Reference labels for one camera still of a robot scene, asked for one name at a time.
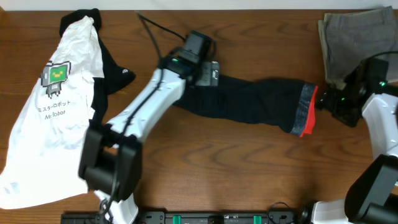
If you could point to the black leggings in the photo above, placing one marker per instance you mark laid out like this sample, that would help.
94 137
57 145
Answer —
286 103

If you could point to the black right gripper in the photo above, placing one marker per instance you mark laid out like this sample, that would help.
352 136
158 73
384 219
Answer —
326 101

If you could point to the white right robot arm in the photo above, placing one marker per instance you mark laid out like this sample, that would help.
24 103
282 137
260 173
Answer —
370 198

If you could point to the grey folded trousers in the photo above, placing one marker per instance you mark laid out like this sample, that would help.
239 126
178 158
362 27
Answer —
347 39

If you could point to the black garment under t-shirt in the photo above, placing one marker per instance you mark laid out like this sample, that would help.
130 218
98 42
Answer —
115 77

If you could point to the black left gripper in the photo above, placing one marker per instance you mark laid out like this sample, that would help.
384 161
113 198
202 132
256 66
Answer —
207 80

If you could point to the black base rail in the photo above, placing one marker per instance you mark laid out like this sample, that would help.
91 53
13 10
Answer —
279 216

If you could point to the white printed t-shirt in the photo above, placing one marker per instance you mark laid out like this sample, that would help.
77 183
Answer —
45 144

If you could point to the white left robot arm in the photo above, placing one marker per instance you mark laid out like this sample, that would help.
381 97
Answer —
111 159

